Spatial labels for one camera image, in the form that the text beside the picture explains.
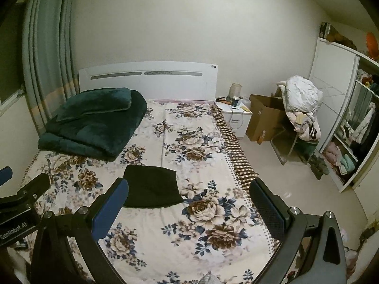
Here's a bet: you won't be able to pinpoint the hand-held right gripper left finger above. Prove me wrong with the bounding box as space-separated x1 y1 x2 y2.
31 177 130 284

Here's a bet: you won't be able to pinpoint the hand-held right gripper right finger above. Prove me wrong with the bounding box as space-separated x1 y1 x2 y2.
249 179 347 284

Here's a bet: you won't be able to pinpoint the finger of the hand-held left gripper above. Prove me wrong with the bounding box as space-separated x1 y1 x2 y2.
0 173 51 211
0 166 13 186

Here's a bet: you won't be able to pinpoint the black garment with white stripes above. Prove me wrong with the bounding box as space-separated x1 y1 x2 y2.
123 165 184 209

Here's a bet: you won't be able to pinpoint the pink folded clothes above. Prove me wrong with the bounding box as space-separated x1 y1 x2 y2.
324 142 342 167

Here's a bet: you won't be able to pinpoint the pale green folded clothes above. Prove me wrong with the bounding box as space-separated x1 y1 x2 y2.
339 156 356 176

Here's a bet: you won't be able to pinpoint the striped pale clothes pile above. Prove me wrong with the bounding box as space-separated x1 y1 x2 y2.
289 111 322 142

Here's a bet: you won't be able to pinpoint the brown checked bed cloth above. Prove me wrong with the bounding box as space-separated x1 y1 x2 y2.
209 105 282 250

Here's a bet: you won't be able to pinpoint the dark green blanket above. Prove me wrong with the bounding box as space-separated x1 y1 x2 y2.
38 90 148 162

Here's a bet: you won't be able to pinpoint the floral bed sheet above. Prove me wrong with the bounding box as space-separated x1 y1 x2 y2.
22 99 282 284

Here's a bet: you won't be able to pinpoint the white nightstand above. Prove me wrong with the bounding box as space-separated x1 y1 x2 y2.
215 96 254 138

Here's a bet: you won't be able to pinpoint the cardboard box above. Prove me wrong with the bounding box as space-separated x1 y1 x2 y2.
246 94 289 142

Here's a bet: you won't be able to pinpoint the dark green pillow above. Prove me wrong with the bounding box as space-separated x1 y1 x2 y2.
56 88 132 122

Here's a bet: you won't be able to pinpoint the window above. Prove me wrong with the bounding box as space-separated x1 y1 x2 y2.
0 3 26 105

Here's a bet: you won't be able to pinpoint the white puffy jacket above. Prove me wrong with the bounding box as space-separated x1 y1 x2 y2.
284 75 323 116

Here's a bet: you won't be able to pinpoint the white bed headboard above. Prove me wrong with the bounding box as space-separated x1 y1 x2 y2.
78 62 219 101

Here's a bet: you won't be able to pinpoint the white hanging jacket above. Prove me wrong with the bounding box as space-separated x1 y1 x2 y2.
352 103 376 144

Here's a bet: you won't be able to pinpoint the green curtain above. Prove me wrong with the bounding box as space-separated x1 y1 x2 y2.
22 0 81 135

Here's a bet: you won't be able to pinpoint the white wardrobe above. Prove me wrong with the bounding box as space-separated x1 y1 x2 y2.
308 37 379 193

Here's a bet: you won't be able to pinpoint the small dark box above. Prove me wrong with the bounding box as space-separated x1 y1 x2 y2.
319 22 332 39

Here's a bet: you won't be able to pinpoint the orange object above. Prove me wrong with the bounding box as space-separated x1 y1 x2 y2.
365 32 379 57

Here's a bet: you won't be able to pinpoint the metal frame chair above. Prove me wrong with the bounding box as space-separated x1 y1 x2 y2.
271 84 320 166

